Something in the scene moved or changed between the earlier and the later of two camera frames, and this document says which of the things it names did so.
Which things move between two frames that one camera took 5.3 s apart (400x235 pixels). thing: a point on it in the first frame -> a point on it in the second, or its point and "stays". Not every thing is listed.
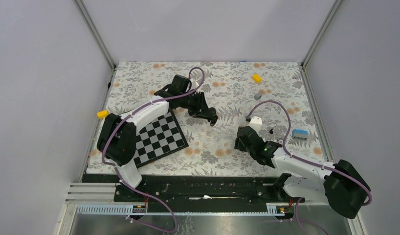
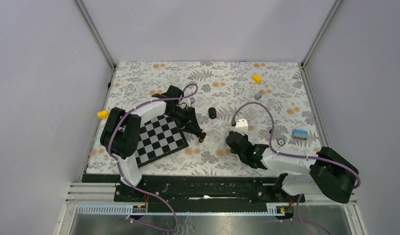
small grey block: x=257 y=96 stays
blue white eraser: x=299 y=133 stays
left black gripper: x=201 y=107 -> x=192 y=127
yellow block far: x=256 y=78 stays
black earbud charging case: x=213 y=122 -> x=202 y=137
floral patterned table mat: x=277 y=92 stays
